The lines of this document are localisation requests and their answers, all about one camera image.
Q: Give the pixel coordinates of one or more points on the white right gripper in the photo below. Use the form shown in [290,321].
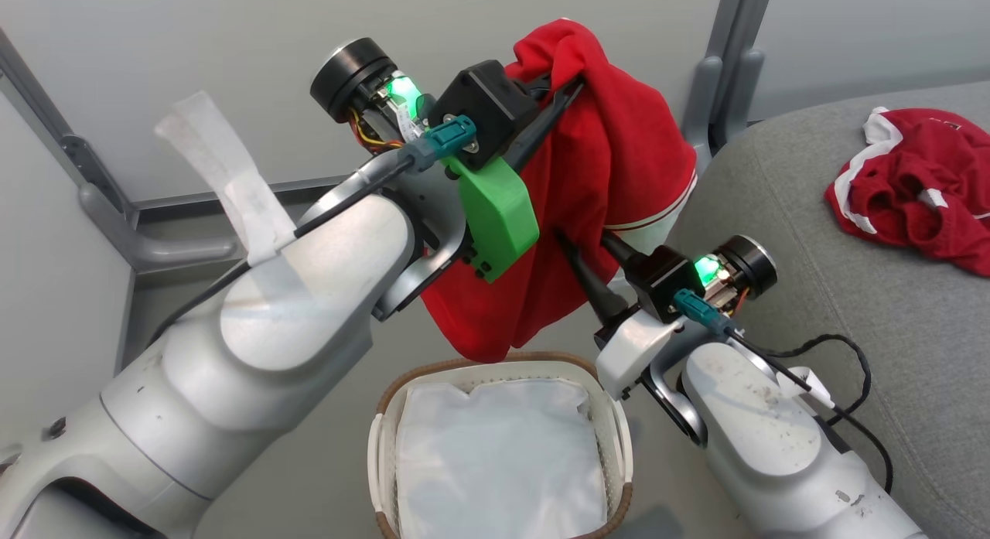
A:
[657,280]

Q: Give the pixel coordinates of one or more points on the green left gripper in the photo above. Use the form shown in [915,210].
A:
[495,206]

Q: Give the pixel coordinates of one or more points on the red and white jersey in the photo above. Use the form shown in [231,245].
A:
[619,152]

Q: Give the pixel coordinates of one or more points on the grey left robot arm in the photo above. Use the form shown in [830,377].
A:
[309,307]

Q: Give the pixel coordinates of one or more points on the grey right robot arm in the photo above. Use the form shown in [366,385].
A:
[758,423]

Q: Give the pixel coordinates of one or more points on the grey fabric sofa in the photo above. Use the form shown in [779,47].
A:
[928,330]

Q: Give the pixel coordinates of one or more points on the white basket liner cloth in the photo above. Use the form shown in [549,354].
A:
[503,462]

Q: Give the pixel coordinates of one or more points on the white tape strip, short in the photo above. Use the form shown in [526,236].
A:
[804,384]

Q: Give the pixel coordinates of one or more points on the white wicker-rimmed laundry basket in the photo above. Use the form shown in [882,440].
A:
[383,446]

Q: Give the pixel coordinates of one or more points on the white tape strip, long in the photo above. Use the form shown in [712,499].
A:
[240,191]

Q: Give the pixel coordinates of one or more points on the grey partition foot bar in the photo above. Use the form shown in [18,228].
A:
[170,253]

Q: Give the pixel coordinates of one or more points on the grey partition bottom rail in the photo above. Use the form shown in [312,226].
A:
[232,192]

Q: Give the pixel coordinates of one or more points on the grey partition post with bracket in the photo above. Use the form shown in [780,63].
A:
[46,114]

